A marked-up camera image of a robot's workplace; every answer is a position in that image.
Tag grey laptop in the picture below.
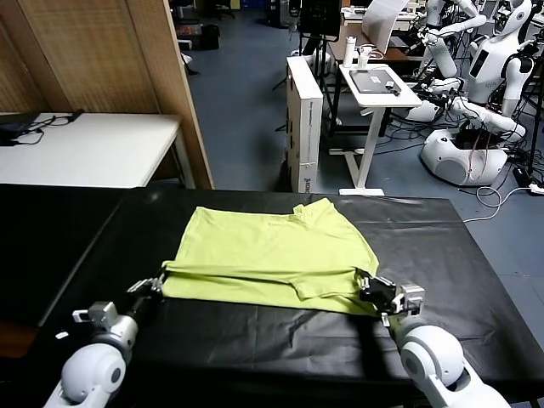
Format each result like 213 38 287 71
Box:
348 69 403 94

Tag white height-adjustable desk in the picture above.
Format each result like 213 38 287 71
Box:
326 62 423 196

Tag black pouch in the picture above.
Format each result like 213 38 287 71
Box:
0 122 31 148

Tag yellow-green t-shirt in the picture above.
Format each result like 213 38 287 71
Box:
161 197 401 337

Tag tall white cardboard box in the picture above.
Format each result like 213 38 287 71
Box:
285 54 325 195

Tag black tablecloth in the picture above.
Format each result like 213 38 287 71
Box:
37 186 544 388

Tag wooden partition screen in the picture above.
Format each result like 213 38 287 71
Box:
0 0 215 190

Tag white robot wheeled base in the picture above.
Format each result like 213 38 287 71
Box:
419 127 509 187

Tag black side table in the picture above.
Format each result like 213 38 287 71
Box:
0 183 128 328

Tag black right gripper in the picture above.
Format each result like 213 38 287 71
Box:
354 268 403 315

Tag black power strip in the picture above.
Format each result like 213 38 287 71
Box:
512 166 544 195

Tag white bottle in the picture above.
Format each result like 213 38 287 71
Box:
343 36 357 68

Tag black tripod stand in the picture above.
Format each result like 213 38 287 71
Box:
271 33 341 133

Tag black monitor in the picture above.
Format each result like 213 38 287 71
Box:
299 0 343 43

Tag black cables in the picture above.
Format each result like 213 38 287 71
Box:
12 109 85 148

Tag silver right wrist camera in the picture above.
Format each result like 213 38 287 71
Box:
393 284 426 318

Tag white round device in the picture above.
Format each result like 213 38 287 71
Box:
312 50 335 78

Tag brown desk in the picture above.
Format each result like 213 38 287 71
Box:
326 25 426 65

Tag white table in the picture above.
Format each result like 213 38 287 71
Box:
0 112 196 190

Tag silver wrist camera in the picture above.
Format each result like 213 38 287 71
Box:
71 301 119 331
393 284 426 318

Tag white curved panel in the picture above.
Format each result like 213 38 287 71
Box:
361 0 407 55

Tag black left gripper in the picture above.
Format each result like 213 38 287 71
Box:
125 262 172 326

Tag white humanoid robot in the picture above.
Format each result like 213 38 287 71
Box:
418 0 488 80
420 0 536 144

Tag white floor cable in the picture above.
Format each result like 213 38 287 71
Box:
461 183 533 224

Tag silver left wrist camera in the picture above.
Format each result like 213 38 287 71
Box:
71 301 119 331

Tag black bag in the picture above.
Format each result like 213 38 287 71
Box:
199 24 220 50

